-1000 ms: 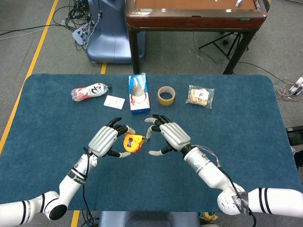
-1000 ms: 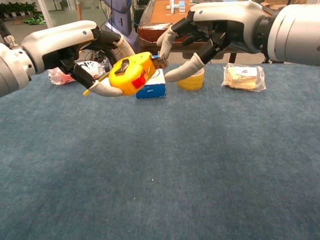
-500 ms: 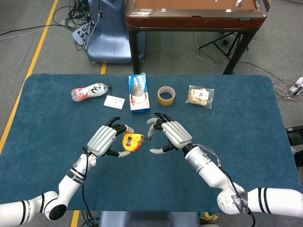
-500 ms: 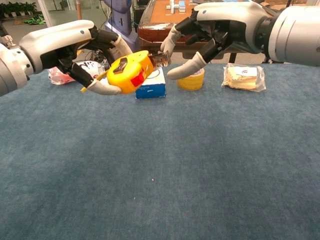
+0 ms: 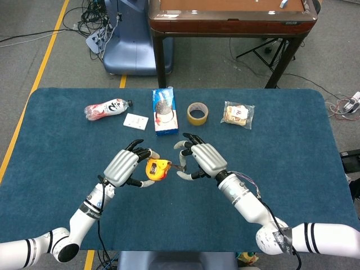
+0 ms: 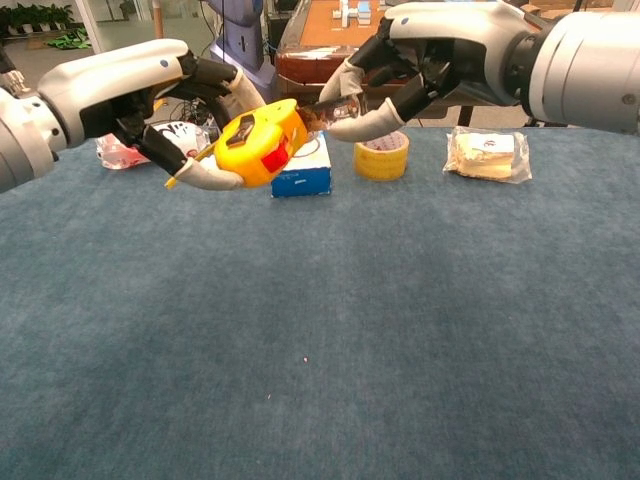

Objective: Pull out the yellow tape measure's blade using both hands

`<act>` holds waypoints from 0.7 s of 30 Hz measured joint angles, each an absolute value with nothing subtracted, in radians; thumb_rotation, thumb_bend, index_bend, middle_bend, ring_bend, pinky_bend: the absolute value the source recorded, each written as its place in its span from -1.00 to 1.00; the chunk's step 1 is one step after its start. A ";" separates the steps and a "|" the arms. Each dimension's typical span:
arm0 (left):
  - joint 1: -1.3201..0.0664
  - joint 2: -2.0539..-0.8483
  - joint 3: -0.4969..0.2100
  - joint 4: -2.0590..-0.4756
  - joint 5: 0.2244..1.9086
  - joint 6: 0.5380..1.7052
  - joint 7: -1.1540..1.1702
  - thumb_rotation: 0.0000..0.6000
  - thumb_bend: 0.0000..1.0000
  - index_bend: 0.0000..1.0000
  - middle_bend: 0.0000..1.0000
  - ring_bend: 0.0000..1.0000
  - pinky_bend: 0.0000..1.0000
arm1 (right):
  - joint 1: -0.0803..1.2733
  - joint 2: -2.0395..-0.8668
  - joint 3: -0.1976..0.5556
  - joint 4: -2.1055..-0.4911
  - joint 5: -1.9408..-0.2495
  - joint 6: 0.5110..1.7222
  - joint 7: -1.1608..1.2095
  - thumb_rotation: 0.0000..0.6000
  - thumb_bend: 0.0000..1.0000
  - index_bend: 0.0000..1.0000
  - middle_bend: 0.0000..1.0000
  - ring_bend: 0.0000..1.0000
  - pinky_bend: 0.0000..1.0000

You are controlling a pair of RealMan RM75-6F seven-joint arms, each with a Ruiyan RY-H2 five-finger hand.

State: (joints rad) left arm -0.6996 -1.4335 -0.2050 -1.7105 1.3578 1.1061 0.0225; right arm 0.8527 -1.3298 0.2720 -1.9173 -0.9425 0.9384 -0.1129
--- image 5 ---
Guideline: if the blue cookie box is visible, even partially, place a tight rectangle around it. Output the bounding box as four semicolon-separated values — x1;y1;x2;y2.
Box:
151;86;180;137

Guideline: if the small yellow toy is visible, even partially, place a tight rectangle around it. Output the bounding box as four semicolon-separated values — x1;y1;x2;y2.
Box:
236;252;259;267

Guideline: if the yellow tape measure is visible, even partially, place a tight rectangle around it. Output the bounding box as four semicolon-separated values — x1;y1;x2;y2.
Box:
145;157;186;182

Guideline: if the white wall switch plate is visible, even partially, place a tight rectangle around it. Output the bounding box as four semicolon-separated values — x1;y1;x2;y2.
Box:
123;112;149;131

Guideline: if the left five-finger robot hand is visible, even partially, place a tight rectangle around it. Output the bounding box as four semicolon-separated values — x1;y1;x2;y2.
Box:
103;139;161;188

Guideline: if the brown mahjong table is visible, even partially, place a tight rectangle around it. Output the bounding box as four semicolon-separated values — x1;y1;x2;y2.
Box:
148;0;318;89

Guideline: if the yellow packing tape roll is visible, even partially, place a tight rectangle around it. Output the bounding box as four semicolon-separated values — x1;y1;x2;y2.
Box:
187;102;209;127

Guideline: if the clear bag of snacks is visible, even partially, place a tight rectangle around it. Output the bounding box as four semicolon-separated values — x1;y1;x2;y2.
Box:
220;101;255;131

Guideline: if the blue felt table mat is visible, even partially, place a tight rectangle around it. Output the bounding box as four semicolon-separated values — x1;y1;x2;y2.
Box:
0;87;359;255

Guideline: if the white power strip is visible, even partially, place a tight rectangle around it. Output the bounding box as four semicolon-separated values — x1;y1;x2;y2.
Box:
85;26;113;54

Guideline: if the grey-blue robot torso base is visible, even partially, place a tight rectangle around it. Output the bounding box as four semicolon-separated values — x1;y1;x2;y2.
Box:
116;251;239;270

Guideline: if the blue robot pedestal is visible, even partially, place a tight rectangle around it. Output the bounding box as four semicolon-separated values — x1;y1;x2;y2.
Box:
102;0;174;76

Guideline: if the right five-finger robot hand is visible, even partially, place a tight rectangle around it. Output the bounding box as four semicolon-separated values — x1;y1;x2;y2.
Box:
173;132;228;181

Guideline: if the plastic bottle red white label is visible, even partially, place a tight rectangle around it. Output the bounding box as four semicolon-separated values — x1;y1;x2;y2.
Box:
84;98;133;122

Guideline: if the black flat box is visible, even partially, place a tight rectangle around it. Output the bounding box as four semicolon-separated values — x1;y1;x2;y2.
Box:
339;150;360;173

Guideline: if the black tripod stand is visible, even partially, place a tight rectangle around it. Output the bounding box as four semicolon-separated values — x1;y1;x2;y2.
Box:
236;38;296;71

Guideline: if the black cable bundle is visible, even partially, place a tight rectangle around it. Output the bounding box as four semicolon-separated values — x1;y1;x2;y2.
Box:
61;0;119;61

